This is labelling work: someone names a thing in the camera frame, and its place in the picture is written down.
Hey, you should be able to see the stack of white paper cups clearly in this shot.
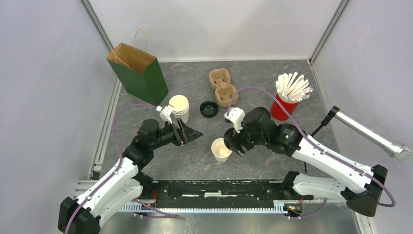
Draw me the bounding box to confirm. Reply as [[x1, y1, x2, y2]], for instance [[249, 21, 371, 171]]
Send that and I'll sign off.
[[169, 95, 189, 123]]

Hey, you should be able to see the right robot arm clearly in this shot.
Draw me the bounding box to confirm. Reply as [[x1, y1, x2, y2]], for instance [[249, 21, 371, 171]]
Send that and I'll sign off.
[[224, 107, 388, 217]]

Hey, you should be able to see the green paper bag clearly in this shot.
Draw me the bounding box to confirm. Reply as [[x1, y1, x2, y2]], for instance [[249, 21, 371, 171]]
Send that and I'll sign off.
[[106, 42, 169, 106]]

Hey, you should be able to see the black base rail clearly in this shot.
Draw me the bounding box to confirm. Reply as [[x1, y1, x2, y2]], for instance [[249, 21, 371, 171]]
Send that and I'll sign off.
[[139, 179, 314, 209]]

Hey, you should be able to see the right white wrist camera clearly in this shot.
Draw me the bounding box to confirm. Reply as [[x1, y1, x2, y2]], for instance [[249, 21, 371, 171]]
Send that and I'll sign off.
[[224, 107, 245, 133]]

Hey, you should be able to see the stack of cardboard cup carriers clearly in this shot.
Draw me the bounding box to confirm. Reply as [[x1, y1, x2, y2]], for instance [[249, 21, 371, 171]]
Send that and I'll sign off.
[[208, 68, 239, 107]]

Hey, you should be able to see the stack of black lids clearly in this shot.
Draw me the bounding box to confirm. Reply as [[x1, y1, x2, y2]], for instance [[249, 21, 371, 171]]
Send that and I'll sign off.
[[200, 101, 219, 118]]

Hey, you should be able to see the silver microphone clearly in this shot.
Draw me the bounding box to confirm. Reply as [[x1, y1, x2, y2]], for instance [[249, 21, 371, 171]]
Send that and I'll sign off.
[[327, 106, 413, 162]]

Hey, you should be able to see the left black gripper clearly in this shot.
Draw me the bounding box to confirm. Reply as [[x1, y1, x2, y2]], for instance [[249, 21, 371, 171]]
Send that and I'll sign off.
[[150, 117, 203, 150]]

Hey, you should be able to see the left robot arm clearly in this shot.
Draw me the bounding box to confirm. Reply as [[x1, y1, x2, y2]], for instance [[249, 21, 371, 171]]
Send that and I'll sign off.
[[57, 119, 203, 234]]

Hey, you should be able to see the red cup holder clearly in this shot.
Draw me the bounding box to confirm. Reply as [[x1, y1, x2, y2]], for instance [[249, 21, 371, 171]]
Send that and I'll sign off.
[[270, 94, 299, 121]]

